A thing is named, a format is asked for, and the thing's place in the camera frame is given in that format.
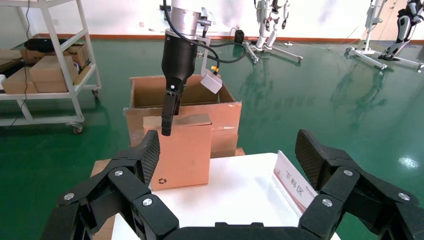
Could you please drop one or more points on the black bag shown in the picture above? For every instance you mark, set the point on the black bag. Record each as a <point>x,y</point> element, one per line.
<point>43,44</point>

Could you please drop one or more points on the large open cardboard box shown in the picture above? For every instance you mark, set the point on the large open cardboard box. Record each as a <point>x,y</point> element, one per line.
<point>225,122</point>

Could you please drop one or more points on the tall cardboard box on cart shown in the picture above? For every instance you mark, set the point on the tall cardboard box on cart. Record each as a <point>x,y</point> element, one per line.
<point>49,73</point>

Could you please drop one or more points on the flat cardboard box on cart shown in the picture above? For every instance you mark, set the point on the flat cardboard box on cart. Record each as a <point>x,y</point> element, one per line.
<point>18,84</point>

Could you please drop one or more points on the acrylic sign with red print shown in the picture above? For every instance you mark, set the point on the acrylic sign with red print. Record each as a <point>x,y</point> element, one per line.
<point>294,188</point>

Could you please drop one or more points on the white black humanoid robot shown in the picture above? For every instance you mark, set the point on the white black humanoid robot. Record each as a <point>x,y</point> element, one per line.
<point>402,30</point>

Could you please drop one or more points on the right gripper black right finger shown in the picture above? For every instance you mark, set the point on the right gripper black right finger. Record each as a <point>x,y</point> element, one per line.
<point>357,195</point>

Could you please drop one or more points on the white metal shelf cart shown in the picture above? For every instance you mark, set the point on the white metal shelf cart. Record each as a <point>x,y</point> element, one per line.
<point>59,49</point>

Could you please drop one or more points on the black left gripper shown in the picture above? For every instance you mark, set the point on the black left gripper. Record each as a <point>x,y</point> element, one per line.
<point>179,59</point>

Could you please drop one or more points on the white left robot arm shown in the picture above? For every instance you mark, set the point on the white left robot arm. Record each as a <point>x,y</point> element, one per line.
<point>185,16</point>

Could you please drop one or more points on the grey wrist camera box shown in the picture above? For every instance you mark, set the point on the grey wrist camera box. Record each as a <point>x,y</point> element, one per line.
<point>211,82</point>

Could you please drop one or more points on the small cardboard box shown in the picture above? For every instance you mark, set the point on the small cardboard box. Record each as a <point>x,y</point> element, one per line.
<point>185,155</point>

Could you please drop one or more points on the open cardboard box on cart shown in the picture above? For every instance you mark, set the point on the open cardboard box on cart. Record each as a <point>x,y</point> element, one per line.
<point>78,54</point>

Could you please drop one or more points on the small black device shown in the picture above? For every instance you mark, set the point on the small black device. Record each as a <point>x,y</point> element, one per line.
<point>239,36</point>

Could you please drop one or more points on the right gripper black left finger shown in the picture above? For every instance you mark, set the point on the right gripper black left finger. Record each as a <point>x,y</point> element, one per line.
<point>126,188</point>

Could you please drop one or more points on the grey metal robot stand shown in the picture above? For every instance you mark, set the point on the grey metal robot stand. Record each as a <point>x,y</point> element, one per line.
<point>281,53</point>

